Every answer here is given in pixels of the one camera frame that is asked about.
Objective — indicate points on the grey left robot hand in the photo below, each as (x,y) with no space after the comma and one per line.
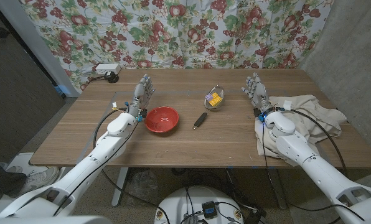
(140,95)

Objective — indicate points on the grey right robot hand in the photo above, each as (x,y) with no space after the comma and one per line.
(258,93)

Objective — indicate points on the beige jacket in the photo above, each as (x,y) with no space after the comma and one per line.
(313,107)

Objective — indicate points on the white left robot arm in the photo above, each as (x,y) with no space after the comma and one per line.
(89,161)

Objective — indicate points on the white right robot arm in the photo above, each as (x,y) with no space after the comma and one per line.
(313,168)

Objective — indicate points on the red bowl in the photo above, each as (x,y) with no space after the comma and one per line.
(162,119)

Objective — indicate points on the black plug adapter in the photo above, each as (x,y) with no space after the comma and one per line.
(111,76)

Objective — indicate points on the white power strip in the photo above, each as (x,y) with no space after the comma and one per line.
(107,68)

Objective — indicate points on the floral fruit print backdrop cloth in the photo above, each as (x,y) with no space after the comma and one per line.
(179,37)

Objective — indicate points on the clear plastic bag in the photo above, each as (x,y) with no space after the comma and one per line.
(142,186)

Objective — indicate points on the white table leg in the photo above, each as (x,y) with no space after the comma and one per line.
(119,186)

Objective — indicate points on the grey table leg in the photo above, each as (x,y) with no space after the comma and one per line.
(279,189)

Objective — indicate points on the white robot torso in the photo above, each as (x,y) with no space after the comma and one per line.
(185,202)

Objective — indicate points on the black box with blue label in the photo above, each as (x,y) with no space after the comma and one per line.
(209,210)

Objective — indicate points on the white sneaker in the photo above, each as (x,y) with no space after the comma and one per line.
(39,179)

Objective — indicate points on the person leg in dark trousers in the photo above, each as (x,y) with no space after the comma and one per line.
(2,179)

